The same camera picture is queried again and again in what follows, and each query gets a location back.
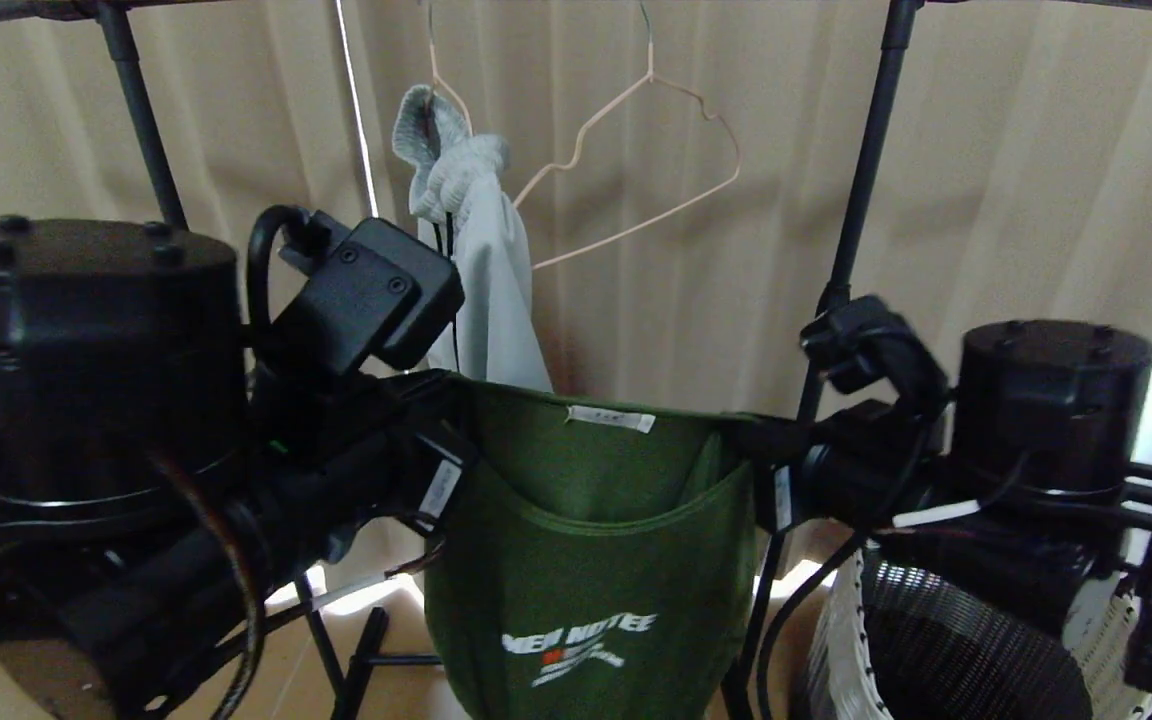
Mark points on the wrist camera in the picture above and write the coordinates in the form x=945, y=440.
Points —
x=366, y=295
x=871, y=345

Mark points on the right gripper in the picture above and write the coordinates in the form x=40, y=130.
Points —
x=856, y=470

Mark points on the black clothes rack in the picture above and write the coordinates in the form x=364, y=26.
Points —
x=871, y=160

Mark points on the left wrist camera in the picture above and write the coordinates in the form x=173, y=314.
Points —
x=366, y=295

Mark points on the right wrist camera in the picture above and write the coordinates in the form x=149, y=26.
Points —
x=871, y=345

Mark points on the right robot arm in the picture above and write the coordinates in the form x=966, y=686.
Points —
x=1046, y=410

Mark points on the pale grey shorts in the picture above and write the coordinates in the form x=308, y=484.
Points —
x=491, y=280

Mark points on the pink clothes hanger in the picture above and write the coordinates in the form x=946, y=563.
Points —
x=433, y=60
x=636, y=225

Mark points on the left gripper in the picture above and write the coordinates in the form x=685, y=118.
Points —
x=416, y=450

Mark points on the white laundry basket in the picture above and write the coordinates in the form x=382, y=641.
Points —
x=976, y=650

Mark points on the green printed shirt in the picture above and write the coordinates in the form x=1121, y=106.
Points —
x=586, y=560

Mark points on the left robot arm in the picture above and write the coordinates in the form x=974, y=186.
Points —
x=96, y=380

